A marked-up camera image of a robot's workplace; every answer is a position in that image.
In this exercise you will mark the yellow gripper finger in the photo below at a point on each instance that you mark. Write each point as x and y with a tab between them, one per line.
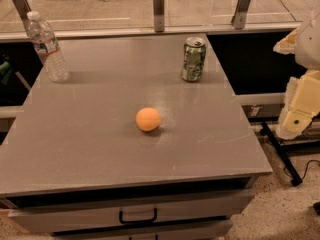
301	105
287	44

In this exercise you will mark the orange fruit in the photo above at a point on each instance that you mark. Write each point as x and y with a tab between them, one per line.
148	119

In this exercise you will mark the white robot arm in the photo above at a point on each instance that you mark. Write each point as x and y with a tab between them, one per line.
307	46

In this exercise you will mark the green soda can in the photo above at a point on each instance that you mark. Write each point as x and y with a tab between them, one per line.
194	58

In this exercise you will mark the black stand leg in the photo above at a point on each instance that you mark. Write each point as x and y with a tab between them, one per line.
265	131

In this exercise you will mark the upper grey drawer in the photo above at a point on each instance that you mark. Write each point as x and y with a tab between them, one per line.
170	208

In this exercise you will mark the grey drawer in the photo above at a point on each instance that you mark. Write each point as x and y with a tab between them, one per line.
187	230
170	208

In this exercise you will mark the lower grey drawer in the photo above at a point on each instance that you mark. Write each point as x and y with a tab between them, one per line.
187	230

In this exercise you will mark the clear plastic water bottle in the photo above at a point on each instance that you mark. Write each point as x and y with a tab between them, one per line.
47	48

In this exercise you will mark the right metal bracket post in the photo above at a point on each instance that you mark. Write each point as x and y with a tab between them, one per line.
240	15

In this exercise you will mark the metal bracket post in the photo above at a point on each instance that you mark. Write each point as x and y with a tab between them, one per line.
240	15
158	13
22	7

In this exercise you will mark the middle metal bracket post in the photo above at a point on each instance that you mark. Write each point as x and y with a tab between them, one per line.
158	13

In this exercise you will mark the black drawer handle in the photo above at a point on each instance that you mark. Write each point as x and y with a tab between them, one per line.
138	216

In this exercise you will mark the left metal bracket post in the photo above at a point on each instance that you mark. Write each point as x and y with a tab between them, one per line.
22	7

